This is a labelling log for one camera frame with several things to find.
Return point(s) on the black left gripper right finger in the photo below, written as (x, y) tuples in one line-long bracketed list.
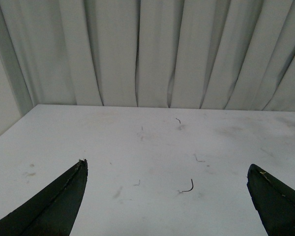
[(273, 200)]

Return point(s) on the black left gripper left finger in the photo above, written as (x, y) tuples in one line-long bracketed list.
[(53, 210)]

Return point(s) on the white pleated curtain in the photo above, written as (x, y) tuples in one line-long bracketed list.
[(195, 54)]

